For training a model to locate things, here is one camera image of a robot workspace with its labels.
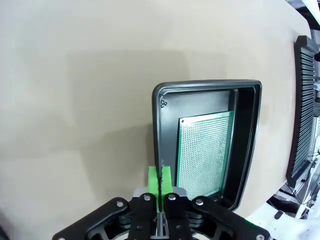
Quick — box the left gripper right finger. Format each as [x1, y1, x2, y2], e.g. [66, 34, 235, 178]
[159, 165, 271, 240]

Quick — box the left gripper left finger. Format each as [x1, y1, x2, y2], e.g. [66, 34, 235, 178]
[52, 166, 161, 240]

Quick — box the green perforated circuit board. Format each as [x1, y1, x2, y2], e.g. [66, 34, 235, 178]
[176, 110, 236, 201]

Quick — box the black ESD tray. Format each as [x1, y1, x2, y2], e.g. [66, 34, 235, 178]
[151, 79, 263, 219]

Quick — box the black slotted PCB rack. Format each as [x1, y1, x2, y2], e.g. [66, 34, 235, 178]
[285, 35, 320, 187]

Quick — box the white side table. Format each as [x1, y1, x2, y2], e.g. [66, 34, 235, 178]
[303, 0, 320, 25]

